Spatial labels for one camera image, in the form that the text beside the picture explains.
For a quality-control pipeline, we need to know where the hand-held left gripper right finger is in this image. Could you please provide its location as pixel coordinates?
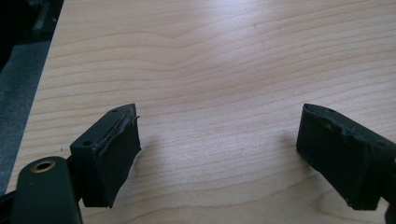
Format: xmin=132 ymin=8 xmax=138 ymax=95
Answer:
xmin=295 ymin=103 xmax=396 ymax=211

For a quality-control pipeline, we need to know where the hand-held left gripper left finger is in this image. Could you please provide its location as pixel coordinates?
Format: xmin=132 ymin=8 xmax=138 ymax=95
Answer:
xmin=69 ymin=103 xmax=142 ymax=209

